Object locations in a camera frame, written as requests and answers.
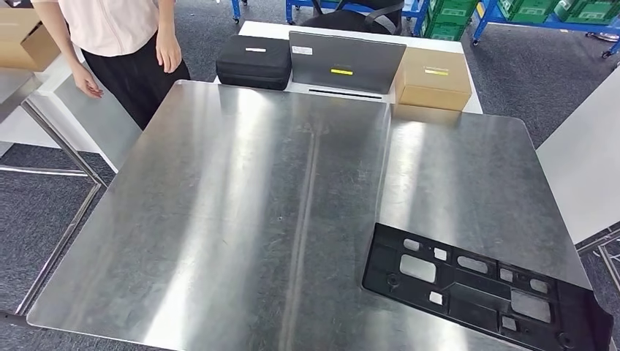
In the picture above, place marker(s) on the wide stainless steel workbench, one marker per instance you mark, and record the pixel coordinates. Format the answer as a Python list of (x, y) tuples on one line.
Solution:
[(218, 203)]

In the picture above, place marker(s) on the person's left hand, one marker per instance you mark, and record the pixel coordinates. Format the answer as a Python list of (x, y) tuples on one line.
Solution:
[(169, 51)]

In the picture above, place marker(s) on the person's forearm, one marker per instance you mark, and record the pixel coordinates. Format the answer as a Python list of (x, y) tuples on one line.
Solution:
[(55, 34), (165, 17)]

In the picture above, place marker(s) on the black plastic panel part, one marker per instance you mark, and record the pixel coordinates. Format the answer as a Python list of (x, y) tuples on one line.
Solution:
[(382, 281)]

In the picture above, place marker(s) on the stainless steel table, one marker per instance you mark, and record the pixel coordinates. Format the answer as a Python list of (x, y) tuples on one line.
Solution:
[(605, 247), (63, 145)]

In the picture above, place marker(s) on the person's right hand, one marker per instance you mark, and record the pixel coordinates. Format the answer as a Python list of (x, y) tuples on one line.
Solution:
[(86, 82)]

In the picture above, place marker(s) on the white cabinet block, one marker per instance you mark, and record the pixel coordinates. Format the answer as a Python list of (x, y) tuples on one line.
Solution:
[(586, 160), (97, 126)]

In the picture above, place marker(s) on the grey equipment case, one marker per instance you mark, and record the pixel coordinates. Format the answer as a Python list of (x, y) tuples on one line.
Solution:
[(346, 55)]

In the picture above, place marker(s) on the green plastic crate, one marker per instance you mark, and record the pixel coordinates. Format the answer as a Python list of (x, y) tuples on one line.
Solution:
[(528, 9), (586, 12), (453, 9), (443, 31)]

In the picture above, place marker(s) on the white low platform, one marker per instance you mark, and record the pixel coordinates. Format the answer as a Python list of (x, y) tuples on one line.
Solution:
[(271, 30)]

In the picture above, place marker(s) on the brown cardboard box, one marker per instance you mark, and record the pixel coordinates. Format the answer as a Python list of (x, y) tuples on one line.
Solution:
[(431, 82), (24, 43)]

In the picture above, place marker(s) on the person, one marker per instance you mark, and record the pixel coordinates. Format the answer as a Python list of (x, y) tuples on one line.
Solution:
[(116, 29)]

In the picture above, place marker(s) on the black office chair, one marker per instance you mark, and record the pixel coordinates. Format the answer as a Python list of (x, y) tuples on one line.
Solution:
[(348, 17)]

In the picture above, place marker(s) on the black equipment case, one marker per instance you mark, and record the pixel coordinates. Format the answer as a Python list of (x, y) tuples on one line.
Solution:
[(254, 63)]

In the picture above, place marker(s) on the black rounded object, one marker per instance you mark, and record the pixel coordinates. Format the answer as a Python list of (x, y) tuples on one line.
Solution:
[(17, 3)]

